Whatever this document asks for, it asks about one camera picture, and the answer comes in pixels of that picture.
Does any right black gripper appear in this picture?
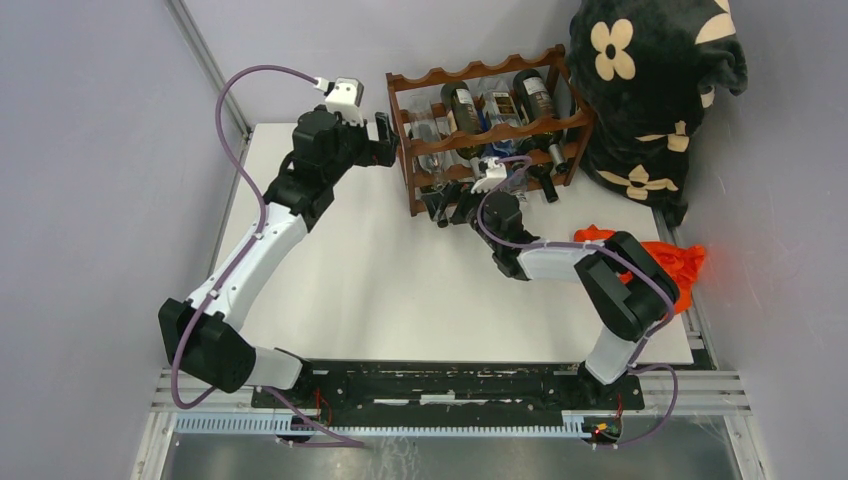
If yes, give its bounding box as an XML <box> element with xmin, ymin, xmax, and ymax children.
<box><xmin>421</xmin><ymin>179</ymin><xmax>501</xmax><ymax>251</ymax></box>

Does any blue square bottle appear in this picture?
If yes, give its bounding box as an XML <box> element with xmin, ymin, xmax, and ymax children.
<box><xmin>478</xmin><ymin>112</ymin><xmax>533</xmax><ymax>203</ymax></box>

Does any green wine bottle white label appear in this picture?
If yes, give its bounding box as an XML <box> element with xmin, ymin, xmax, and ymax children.
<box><xmin>517</xmin><ymin>138</ymin><xmax>559</xmax><ymax>203</ymax></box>

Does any clear bottle black cap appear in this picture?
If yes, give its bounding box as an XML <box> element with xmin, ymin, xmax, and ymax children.
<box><xmin>478</xmin><ymin>76</ymin><xmax>528</xmax><ymax>157</ymax></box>

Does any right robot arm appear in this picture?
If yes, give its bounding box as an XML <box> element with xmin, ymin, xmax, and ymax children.
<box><xmin>422</xmin><ymin>184</ymin><xmax>681</xmax><ymax>408</ymax></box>

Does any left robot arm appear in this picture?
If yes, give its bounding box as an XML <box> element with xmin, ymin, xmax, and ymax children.
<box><xmin>158</xmin><ymin>107</ymin><xmax>399</xmax><ymax>408</ymax></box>

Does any brown wooden wine rack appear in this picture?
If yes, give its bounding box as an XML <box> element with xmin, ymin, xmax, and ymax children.
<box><xmin>385</xmin><ymin>44</ymin><xmax>597</xmax><ymax>216</ymax></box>

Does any black floral blanket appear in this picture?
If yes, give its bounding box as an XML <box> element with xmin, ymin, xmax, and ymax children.
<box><xmin>566</xmin><ymin>0</ymin><xmax>748</xmax><ymax>228</ymax></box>

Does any orange cloth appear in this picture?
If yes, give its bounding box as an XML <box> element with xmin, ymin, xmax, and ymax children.
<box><xmin>573</xmin><ymin>224</ymin><xmax>707</xmax><ymax>315</ymax></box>

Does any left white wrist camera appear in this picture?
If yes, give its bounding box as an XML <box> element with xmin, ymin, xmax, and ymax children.
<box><xmin>314</xmin><ymin>77</ymin><xmax>366</xmax><ymax>127</ymax></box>

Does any black mounting rail base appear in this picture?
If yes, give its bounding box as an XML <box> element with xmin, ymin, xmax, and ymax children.
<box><xmin>283</xmin><ymin>360</ymin><xmax>645</xmax><ymax>429</ymax></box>

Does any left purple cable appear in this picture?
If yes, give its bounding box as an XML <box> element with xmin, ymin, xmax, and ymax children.
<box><xmin>169</xmin><ymin>64</ymin><xmax>367</xmax><ymax>449</ymax></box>

